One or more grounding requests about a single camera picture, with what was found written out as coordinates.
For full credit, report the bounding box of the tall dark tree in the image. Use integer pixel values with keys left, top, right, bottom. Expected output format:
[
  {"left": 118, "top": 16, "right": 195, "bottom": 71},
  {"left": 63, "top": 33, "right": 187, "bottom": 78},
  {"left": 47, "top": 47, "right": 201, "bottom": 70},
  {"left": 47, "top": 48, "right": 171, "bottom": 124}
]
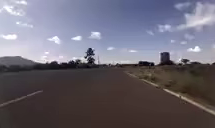
[{"left": 83, "top": 47, "right": 96, "bottom": 67}]

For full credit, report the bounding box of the low dark building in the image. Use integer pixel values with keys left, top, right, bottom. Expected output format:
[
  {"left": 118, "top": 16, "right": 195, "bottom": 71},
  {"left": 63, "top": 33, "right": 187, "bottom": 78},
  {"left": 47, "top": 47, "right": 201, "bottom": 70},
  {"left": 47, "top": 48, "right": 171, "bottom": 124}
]
[{"left": 138, "top": 60, "right": 155, "bottom": 67}]

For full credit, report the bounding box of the tall grey building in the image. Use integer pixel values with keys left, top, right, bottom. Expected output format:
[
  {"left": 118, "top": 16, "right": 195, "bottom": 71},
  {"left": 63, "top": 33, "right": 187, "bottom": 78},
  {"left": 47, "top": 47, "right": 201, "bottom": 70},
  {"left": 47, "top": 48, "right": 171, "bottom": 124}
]
[{"left": 160, "top": 51, "right": 171, "bottom": 66}]

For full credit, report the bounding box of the row of dark bushes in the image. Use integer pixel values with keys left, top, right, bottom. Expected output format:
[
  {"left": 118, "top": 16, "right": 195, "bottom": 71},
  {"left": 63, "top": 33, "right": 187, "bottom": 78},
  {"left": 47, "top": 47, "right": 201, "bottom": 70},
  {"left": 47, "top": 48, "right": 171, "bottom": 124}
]
[{"left": 0, "top": 59, "right": 103, "bottom": 73}]

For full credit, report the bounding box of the small flat-topped tree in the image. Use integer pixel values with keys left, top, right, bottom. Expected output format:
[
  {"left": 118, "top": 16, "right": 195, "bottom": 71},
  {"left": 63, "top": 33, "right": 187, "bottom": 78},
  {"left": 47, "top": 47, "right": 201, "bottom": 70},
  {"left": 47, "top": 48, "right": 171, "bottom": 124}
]
[{"left": 180, "top": 58, "right": 191, "bottom": 66}]

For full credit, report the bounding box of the grey hill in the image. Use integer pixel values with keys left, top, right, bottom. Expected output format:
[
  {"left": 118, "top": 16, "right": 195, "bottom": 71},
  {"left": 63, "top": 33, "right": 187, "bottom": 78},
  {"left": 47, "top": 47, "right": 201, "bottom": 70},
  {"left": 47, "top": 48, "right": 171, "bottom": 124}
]
[{"left": 0, "top": 55, "right": 39, "bottom": 68}]

